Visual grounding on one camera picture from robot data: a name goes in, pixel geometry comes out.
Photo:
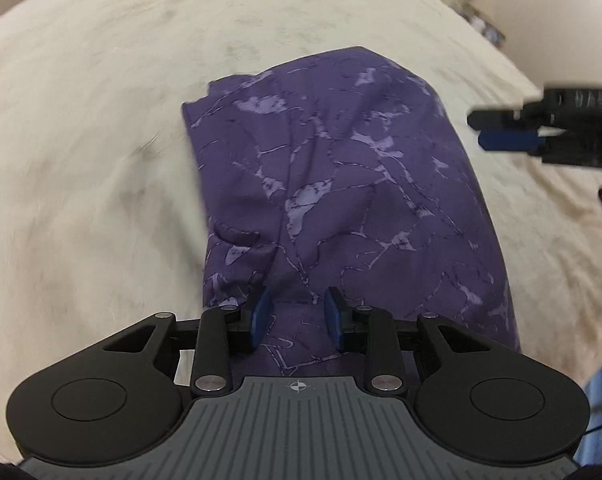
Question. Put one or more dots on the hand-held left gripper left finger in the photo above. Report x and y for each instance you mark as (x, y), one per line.
(261, 318)

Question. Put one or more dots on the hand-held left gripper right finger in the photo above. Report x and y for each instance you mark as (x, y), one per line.
(332, 318)

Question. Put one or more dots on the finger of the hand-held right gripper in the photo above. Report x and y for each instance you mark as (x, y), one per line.
(496, 119)
(509, 142)

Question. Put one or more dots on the purple patterned hooded jacket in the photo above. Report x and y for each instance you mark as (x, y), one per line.
(341, 195)

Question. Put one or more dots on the blue patterned item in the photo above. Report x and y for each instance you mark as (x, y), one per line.
(484, 24)

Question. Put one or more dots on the cream embroidered bedspread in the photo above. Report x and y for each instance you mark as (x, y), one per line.
(86, 160)

